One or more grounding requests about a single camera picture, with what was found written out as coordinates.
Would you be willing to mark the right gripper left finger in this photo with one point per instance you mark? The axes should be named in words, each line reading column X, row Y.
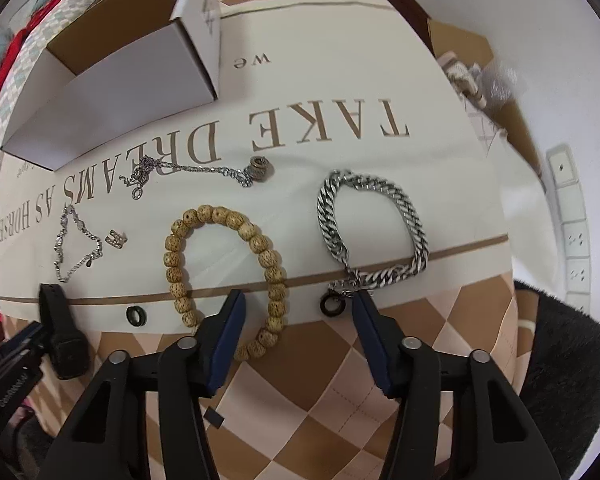
column 105, row 435

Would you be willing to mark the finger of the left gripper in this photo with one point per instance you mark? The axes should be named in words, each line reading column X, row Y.
column 65, row 344

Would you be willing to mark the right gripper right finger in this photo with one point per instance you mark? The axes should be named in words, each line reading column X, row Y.
column 493, row 434

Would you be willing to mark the black fluffy cushion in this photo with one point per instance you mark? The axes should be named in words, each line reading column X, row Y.
column 561, row 390

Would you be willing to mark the white power strip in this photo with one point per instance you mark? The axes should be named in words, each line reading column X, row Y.
column 573, row 222

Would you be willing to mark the white cardboard box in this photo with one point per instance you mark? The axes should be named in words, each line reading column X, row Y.
column 120, row 65

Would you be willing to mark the printed checkered tablecloth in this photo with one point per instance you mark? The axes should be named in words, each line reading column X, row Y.
column 306, row 87

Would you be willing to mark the clear plastic wrap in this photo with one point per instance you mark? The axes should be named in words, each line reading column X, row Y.
column 500, row 83

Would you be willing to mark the floral patterned cloth bag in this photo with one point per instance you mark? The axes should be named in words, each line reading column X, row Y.
column 464, row 80

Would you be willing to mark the brown cardboard piece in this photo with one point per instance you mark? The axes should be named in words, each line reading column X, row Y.
column 473, row 48

